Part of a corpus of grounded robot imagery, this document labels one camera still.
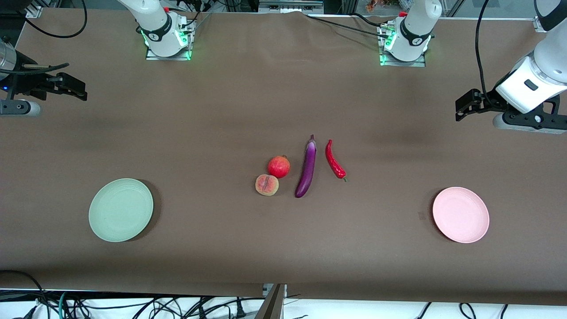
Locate peach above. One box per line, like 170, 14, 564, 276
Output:
255, 174, 280, 196

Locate short black table cable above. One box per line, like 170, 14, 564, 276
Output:
352, 12, 388, 28

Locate black tangled floor cable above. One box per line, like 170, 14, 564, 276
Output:
66, 296, 262, 319

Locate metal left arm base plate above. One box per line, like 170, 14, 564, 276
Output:
379, 22, 427, 68

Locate purple eggplant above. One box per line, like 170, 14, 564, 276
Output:
295, 135, 318, 198

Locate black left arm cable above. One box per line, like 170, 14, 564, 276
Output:
475, 0, 501, 109

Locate pink plate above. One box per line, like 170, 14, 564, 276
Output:
432, 187, 490, 244

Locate metal frame rail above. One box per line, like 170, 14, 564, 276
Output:
258, 0, 325, 14

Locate green plate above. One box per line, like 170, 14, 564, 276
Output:
89, 178, 154, 242

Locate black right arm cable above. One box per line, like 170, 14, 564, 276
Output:
20, 0, 88, 75

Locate red pomegranate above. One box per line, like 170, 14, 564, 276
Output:
268, 156, 291, 179

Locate black base cable bundle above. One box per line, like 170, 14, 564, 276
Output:
171, 7, 212, 28

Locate brown table cloth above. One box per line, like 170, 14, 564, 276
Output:
0, 8, 567, 306

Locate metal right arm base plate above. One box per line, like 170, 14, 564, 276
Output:
145, 20, 192, 61

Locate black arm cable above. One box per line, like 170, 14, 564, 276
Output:
475, 0, 501, 109
20, 0, 88, 75

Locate black arched floor cable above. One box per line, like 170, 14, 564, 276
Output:
0, 270, 46, 319

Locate long black table cable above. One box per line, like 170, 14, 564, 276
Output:
306, 15, 390, 39

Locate red chili pepper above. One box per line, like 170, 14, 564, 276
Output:
325, 140, 347, 182

